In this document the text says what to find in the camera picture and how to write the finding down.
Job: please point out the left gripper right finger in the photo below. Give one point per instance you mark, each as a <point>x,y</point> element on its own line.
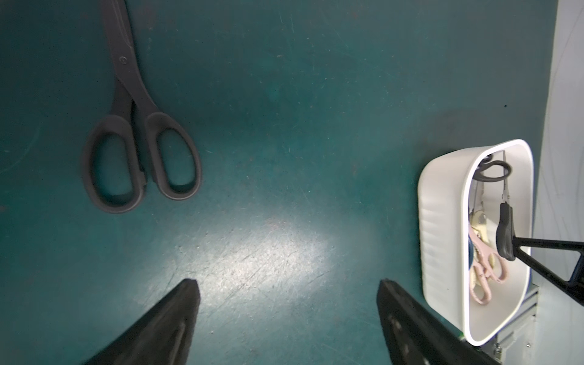
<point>414,336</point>

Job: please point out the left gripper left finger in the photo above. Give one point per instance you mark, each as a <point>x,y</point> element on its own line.
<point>163,335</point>

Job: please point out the blue handled scissors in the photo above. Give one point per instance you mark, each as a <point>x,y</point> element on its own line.
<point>471,253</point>

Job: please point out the black handled scissors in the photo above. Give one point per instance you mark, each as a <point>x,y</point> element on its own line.
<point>493,170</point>

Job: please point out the white storage box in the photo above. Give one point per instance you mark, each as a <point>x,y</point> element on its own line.
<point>444,193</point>

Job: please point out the large black scissors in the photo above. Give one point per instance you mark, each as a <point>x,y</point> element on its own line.
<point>130,91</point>

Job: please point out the beige scissors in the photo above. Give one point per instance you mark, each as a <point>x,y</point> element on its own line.
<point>478,223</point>

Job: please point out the pink scissors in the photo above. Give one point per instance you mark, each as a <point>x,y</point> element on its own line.
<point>487,265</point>

